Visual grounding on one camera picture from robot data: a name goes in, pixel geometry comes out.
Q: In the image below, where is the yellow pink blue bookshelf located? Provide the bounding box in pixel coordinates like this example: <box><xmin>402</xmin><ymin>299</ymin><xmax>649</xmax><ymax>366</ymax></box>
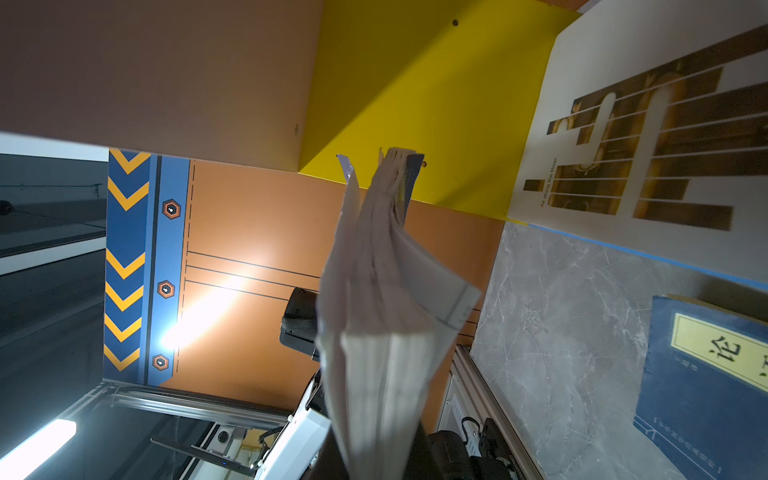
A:
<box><xmin>0</xmin><ymin>0</ymin><xmax>768</xmax><ymax>295</ymax></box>

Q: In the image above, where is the dark blue book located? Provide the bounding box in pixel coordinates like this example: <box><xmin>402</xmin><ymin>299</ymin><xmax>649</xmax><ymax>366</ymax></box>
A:
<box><xmin>633</xmin><ymin>295</ymin><xmax>767</xmax><ymax>479</ymax></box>

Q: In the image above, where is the white book with dark bars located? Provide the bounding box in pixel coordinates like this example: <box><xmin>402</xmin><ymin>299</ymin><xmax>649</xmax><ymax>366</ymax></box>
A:
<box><xmin>508</xmin><ymin>1</ymin><xmax>767</xmax><ymax>289</ymax></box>

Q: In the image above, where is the aluminium front rail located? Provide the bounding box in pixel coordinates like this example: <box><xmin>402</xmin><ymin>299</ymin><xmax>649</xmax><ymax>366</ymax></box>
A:
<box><xmin>61</xmin><ymin>346</ymin><xmax>542</xmax><ymax>479</ymax></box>

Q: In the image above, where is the purple blue book yellow label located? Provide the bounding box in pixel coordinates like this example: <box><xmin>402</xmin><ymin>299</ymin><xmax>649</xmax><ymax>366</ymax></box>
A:
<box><xmin>316</xmin><ymin>148</ymin><xmax>481</xmax><ymax>479</ymax></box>

